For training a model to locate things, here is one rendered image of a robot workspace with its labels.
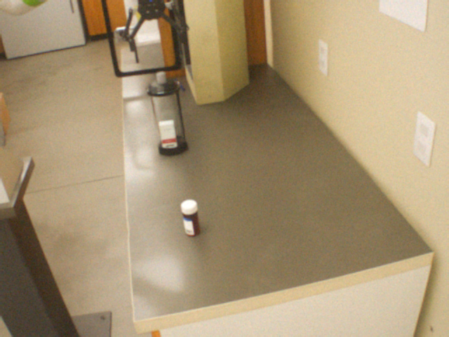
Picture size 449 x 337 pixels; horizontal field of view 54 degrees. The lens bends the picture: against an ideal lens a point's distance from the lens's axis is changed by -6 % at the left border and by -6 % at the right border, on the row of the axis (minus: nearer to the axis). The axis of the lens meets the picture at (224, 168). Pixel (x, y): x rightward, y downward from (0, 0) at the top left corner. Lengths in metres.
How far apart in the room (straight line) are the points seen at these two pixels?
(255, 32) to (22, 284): 1.47
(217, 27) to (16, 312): 1.32
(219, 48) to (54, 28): 5.16
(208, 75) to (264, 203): 0.73
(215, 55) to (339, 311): 1.09
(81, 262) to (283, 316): 1.76
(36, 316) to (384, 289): 1.29
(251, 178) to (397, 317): 0.56
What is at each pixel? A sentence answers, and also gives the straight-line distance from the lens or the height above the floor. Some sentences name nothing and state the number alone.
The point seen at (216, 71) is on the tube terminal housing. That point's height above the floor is 1.07.
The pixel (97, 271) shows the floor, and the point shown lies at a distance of 2.61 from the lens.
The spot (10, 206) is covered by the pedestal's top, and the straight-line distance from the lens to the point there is 1.52.
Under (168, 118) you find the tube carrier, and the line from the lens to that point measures 1.49.
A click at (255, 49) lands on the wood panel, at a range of 2.26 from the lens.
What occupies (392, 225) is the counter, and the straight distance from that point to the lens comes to 1.22.
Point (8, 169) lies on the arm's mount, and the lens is 1.58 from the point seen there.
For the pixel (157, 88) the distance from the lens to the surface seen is 1.46.
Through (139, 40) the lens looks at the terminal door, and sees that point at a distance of 2.12.
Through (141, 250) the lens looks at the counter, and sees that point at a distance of 1.18.
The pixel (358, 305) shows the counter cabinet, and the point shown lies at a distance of 1.17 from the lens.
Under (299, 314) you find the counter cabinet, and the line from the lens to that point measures 1.11.
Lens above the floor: 1.69
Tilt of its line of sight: 32 degrees down
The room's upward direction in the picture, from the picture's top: 6 degrees counter-clockwise
